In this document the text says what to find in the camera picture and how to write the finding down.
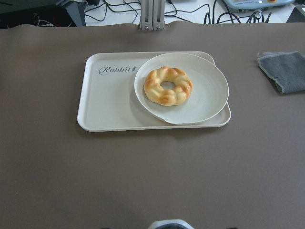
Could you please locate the cream serving tray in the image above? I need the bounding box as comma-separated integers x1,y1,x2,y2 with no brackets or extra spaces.
77,52,231,132

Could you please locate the black device on table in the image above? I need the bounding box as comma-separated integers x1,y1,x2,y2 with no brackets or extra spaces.
0,0,86,29

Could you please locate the blue teach pendant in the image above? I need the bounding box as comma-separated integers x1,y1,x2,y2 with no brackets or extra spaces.
224,0,295,12

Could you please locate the grey folded cloth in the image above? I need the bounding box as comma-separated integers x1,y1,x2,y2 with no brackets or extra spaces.
257,51,305,94

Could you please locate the aluminium frame post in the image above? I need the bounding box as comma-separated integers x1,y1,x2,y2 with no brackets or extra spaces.
140,0,165,31

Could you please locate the glazed twisted donut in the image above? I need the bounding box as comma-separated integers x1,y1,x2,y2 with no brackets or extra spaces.
143,66,193,106

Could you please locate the white round plate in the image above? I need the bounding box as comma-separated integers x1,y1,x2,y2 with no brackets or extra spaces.
134,52,229,125

